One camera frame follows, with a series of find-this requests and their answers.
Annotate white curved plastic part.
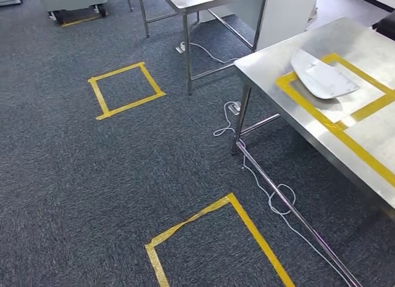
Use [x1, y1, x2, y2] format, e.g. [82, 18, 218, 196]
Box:
[290, 48, 360, 101]

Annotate steel workbench table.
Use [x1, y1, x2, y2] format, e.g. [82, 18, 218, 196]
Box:
[230, 17, 395, 287]

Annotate yellow floor tape marking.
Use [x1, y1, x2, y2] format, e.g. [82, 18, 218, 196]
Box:
[144, 192, 296, 287]
[88, 61, 167, 122]

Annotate white power cable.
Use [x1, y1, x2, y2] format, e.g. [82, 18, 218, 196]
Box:
[182, 41, 240, 65]
[213, 101, 354, 287]

